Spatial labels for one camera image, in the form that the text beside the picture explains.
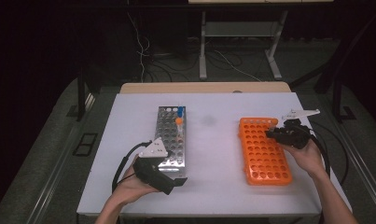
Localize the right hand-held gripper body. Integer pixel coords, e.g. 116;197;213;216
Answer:
279;108;321;149

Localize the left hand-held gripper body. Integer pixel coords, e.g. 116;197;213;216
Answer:
132;137;175;196

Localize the metal test tube rack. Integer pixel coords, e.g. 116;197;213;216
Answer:
150;105;188;173

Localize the orange test tube rack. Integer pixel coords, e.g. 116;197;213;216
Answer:
238;117;293;187

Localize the person's left hand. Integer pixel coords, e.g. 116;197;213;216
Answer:
112;155;160;206

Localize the person's right hand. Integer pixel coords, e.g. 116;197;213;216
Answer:
283;139;328;181

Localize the white table board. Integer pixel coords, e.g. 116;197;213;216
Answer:
77;91;353;217

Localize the black metal stand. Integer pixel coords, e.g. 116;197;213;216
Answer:
289;12;376;123
66;66;88;122

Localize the wooden table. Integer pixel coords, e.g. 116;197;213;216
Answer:
119;81;292;94

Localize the grey metal stand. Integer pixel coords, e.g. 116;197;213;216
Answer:
198;10;289;81

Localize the left hand-held gripper cable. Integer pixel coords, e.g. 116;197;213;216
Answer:
111;140;153;192

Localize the hand-held gripper cable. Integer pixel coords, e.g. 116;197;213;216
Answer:
111;140;153;192
306;120;350;188

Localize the right hand-held gripper cable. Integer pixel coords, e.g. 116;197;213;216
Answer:
306;120;350;188

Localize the black floor socket frame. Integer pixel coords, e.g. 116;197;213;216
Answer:
73;133;99;157

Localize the white cable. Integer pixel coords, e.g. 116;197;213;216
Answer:
213;49;263;83
128;12;151;83

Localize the aluminium floor rail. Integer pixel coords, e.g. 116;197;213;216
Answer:
315;92;376;218
26;92;96;224

